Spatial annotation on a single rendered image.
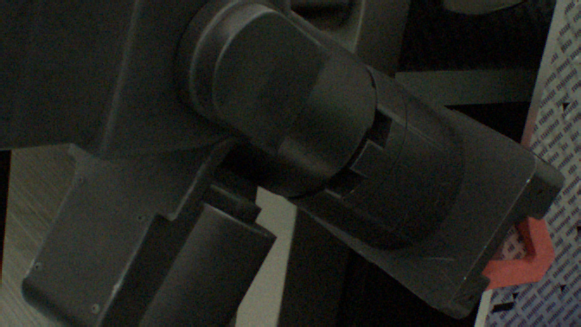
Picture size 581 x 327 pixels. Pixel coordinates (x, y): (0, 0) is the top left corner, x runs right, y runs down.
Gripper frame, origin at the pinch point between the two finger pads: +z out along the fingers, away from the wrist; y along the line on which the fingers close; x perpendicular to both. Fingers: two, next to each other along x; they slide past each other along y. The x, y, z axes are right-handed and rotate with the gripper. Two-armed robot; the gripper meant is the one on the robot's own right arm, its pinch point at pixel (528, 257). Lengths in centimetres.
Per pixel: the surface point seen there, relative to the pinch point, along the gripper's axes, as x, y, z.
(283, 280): -7.1, -7.9, -4.2
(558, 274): 0.0, 0.3, 2.1
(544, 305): -1.5, 0.3, 2.5
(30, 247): -19.1, -40.2, 3.3
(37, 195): -17, -49, 7
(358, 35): 4.2, -7.2, -8.9
